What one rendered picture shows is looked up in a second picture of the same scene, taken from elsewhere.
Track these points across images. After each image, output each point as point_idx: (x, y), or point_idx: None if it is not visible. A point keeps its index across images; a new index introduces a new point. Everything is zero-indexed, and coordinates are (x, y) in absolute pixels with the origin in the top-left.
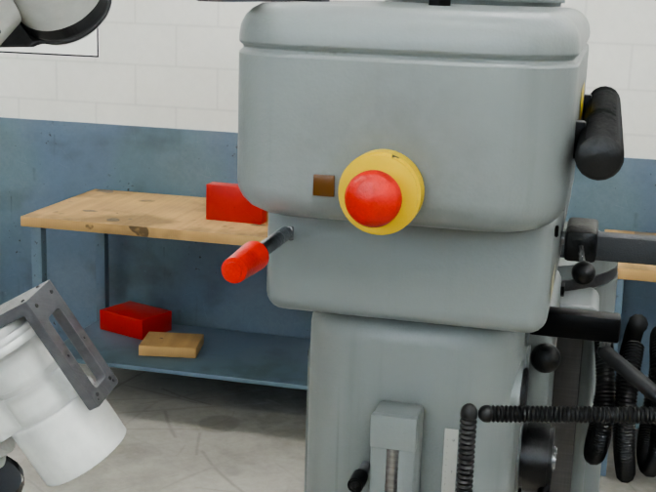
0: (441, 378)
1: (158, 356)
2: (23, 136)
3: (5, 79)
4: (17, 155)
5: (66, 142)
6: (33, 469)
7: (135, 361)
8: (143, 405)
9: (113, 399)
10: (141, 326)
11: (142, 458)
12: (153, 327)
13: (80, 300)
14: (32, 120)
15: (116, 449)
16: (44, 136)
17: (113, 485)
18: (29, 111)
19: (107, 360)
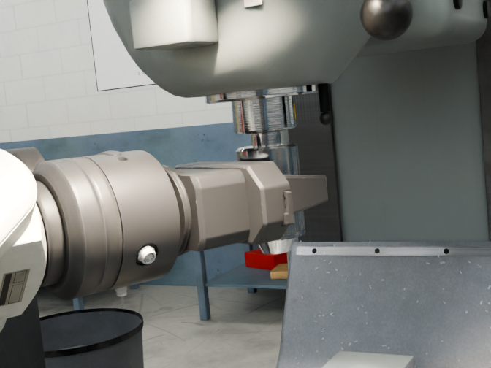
0: None
1: (285, 279)
2: (186, 138)
3: (172, 101)
4: (183, 152)
5: (215, 138)
6: (191, 358)
7: (267, 282)
8: (278, 317)
9: (256, 315)
10: (272, 260)
11: (272, 348)
12: (283, 261)
13: (234, 251)
14: (191, 126)
15: (253, 344)
16: (200, 136)
17: (248, 366)
18: (189, 120)
19: (248, 283)
